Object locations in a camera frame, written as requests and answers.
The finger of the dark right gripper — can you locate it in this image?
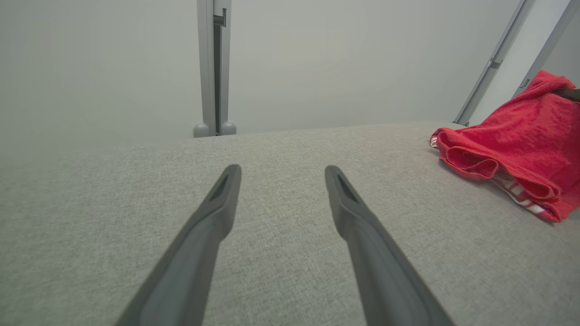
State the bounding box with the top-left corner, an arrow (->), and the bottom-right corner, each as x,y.
551,88 -> 580,103

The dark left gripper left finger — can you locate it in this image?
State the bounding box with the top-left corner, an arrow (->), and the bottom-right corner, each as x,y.
116,164 -> 242,326

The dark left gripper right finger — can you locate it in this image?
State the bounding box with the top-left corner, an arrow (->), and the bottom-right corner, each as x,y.
324,165 -> 454,326

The red basketball jersey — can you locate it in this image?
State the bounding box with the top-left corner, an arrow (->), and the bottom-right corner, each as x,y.
430,69 -> 580,222

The grey partition frame rail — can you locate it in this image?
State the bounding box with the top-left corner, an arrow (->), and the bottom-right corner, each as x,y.
512,0 -> 580,98
453,0 -> 537,126

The grey partition post with feet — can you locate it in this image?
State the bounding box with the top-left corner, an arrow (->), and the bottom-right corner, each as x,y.
193,0 -> 237,138

